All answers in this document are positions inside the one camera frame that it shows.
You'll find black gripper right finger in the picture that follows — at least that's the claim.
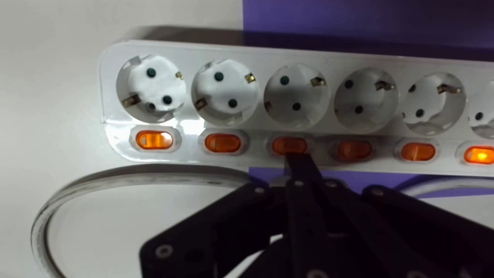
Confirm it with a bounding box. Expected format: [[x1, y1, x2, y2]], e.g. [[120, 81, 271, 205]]
[[307, 158, 494, 278]]

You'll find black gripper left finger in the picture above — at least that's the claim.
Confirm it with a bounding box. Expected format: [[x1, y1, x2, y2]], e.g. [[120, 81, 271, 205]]
[[138, 155, 311, 278]]

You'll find white multi-socket power strip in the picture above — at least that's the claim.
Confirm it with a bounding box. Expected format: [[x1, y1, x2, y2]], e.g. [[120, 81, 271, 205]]
[[98, 41, 494, 177]]

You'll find white power strip cable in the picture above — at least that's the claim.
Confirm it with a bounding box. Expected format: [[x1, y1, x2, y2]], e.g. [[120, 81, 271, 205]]
[[29, 163, 494, 278]]

